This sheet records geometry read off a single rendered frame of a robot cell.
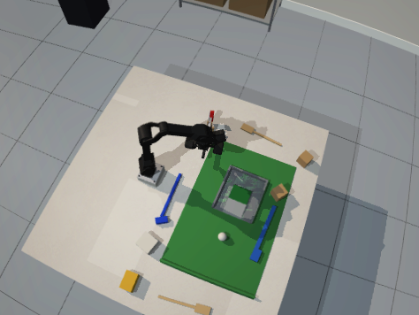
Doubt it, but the yellow box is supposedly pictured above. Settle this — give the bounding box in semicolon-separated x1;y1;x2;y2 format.
119;269;140;293

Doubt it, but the brown cube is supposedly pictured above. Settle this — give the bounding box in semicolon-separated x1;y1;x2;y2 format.
270;184;288;202
296;150;314;169

